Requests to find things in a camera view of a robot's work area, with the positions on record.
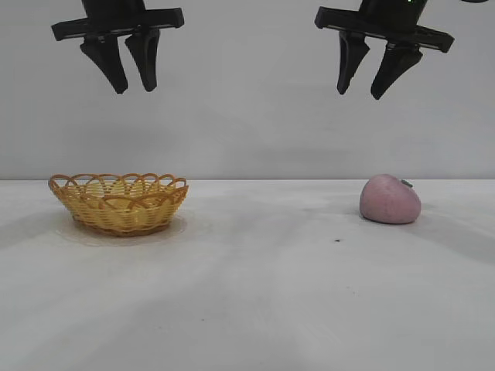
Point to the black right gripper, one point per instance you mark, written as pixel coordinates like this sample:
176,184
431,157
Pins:
386,23

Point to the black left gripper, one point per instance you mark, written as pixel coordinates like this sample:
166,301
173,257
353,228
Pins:
116,17

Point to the pink peach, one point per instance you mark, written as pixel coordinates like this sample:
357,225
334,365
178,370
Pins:
388,201

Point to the woven yellow wicker basket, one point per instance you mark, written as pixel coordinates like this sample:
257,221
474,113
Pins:
120,205

